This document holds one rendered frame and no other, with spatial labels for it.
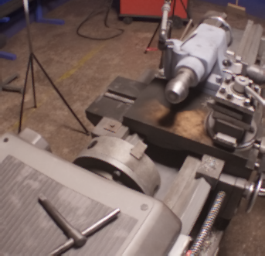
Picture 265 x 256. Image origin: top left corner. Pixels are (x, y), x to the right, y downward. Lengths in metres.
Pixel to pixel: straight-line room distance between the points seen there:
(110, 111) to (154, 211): 0.95
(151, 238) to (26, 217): 0.25
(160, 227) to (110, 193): 0.12
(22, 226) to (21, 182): 0.11
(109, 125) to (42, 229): 0.91
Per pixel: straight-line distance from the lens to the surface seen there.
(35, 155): 0.75
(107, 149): 0.90
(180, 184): 1.31
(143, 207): 0.64
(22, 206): 0.67
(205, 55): 1.42
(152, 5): 4.19
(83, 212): 0.63
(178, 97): 1.26
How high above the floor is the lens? 1.87
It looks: 43 degrees down
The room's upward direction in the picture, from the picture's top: straight up
